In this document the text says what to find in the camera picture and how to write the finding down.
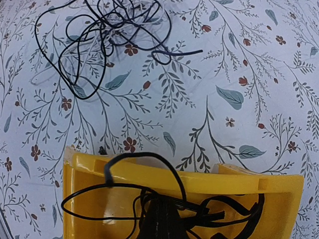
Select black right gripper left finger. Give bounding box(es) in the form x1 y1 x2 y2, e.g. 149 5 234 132
137 196 162 239

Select thin black cable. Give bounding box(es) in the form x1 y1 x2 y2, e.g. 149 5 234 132
61 152 187 239

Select floral patterned table cloth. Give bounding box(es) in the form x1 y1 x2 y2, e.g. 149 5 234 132
0 0 319 239

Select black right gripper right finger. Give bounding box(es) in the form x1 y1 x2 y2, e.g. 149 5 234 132
161 198 189 239

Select yellow bin nearest centre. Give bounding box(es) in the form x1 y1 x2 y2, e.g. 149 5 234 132
61 147 304 239

